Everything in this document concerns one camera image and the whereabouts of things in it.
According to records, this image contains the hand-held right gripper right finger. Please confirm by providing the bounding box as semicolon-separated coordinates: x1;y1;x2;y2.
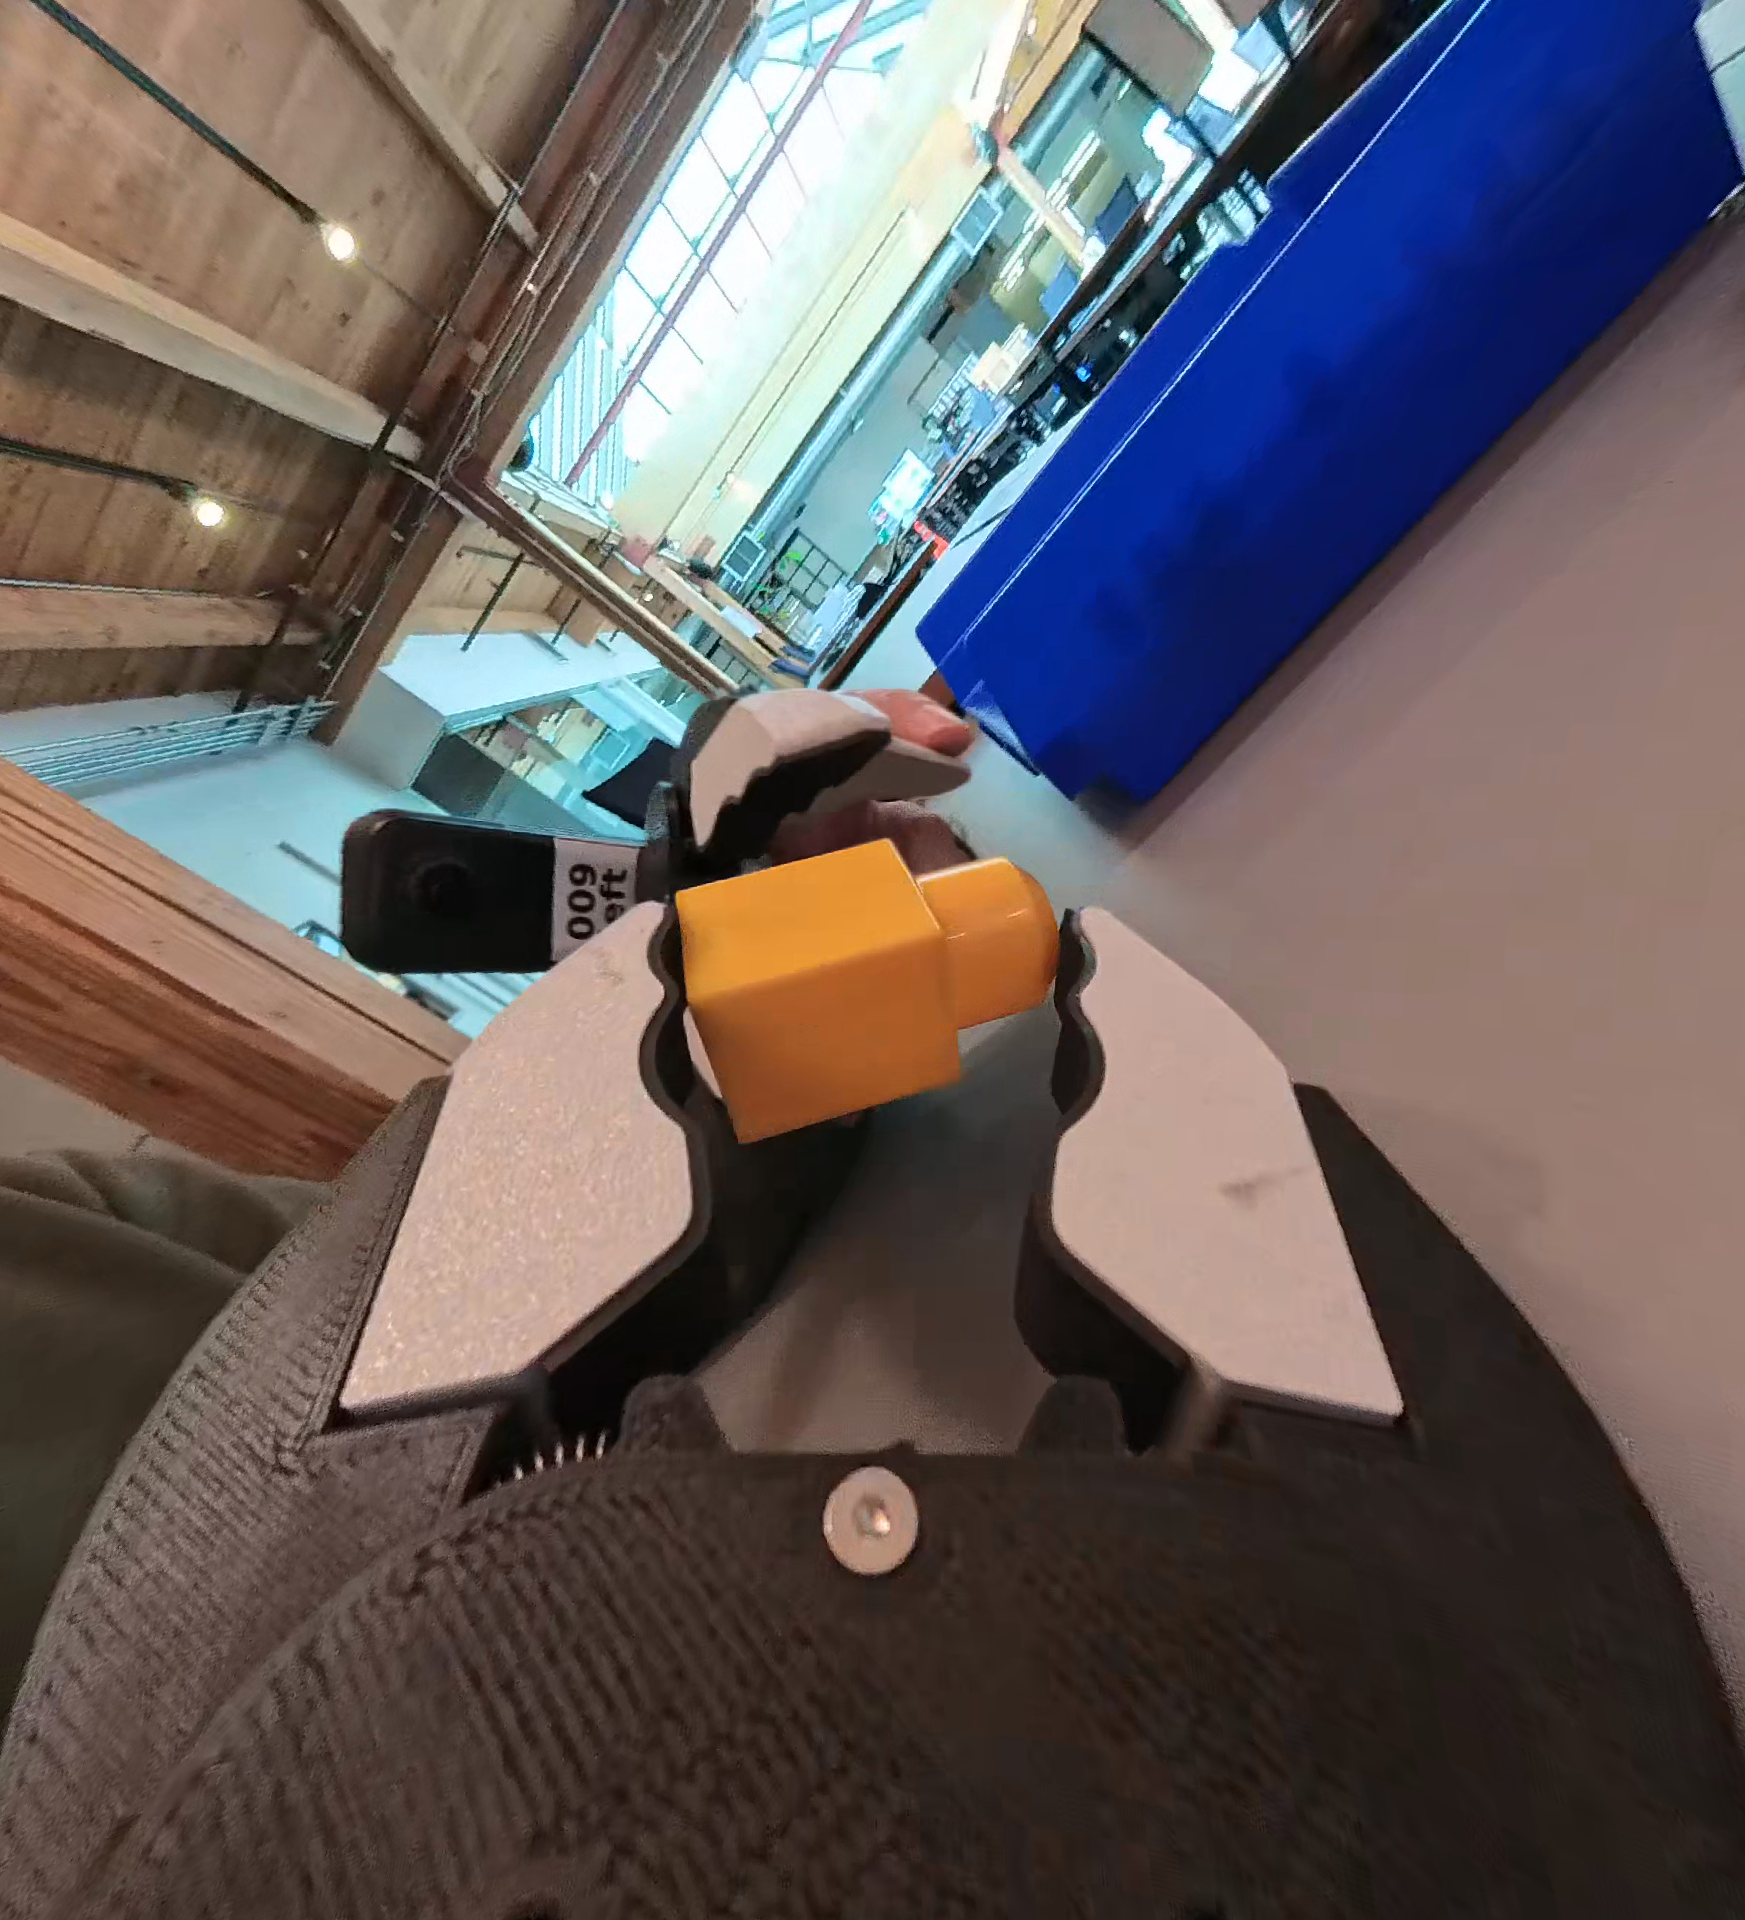
1019;905;1408;1429

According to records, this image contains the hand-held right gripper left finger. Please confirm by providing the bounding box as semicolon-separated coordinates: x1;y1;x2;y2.
336;901;735;1420

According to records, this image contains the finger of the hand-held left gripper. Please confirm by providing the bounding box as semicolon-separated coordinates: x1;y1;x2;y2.
691;693;896;876
808;739;975;810

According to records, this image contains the yellow toy block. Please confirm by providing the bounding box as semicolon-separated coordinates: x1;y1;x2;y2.
673;840;1063;1147

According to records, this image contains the blue plastic bin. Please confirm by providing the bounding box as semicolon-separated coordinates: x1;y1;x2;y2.
915;0;1745;809

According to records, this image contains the person's left hand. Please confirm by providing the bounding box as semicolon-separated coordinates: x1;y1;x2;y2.
796;691;979;876

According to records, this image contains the wooden post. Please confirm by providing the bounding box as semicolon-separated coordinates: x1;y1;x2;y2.
0;720;472;1189

